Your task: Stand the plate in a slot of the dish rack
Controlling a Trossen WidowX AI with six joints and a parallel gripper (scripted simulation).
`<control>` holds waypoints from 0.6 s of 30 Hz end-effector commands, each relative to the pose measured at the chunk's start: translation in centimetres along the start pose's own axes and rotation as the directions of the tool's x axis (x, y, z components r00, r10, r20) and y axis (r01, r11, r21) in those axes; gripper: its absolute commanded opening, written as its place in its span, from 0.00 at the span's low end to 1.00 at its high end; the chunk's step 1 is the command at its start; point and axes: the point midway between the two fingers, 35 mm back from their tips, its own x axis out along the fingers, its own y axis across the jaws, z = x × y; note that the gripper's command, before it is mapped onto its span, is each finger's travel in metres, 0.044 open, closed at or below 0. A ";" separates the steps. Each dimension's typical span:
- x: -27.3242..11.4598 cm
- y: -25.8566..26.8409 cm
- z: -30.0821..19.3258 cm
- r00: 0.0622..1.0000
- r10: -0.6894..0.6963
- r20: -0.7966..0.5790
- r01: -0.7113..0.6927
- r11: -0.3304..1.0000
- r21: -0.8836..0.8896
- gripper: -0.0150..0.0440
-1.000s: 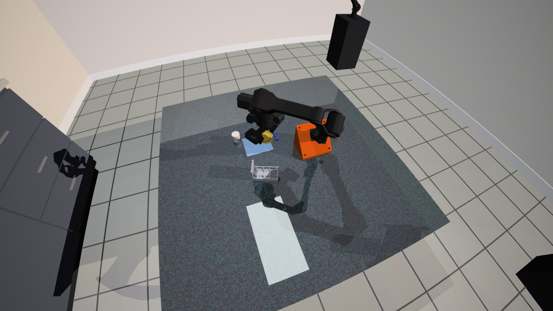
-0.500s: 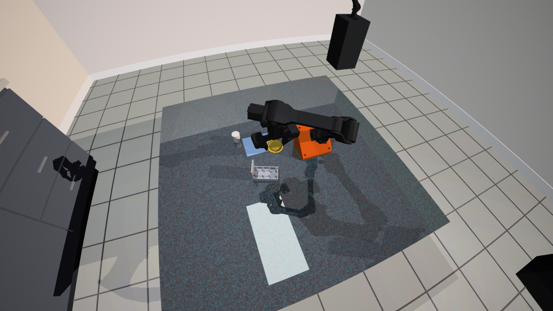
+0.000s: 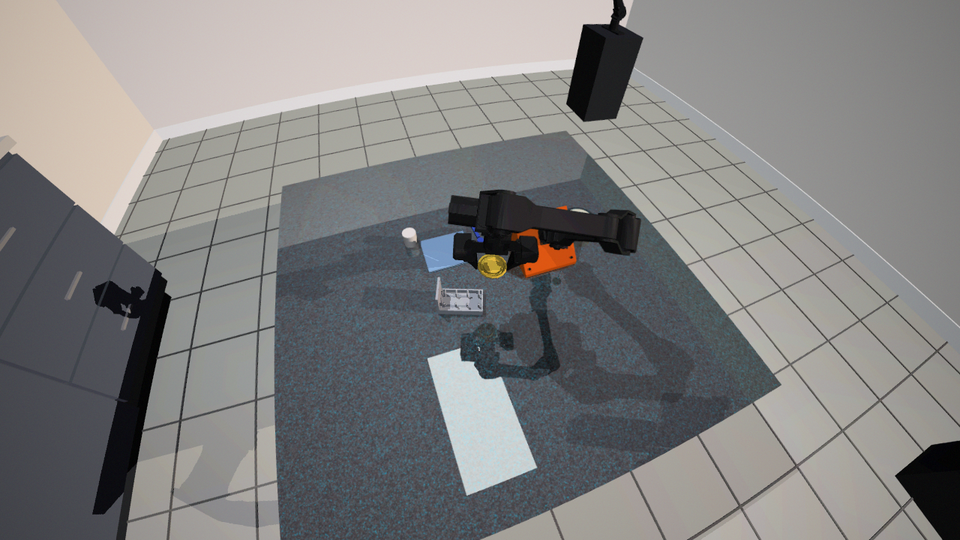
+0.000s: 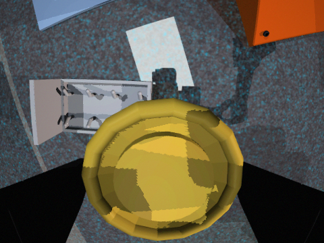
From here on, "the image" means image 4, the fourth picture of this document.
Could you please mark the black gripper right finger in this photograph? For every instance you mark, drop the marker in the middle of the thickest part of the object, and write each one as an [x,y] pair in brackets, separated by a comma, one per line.
[280,210]

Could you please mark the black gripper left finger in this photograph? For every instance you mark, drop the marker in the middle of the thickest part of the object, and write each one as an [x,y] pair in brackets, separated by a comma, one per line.
[42,209]

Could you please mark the light blue flat mat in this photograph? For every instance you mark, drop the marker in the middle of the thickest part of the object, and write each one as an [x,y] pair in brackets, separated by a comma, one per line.
[51,12]

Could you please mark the yellow plate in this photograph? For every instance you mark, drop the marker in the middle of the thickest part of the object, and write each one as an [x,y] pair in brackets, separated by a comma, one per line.
[162,169]

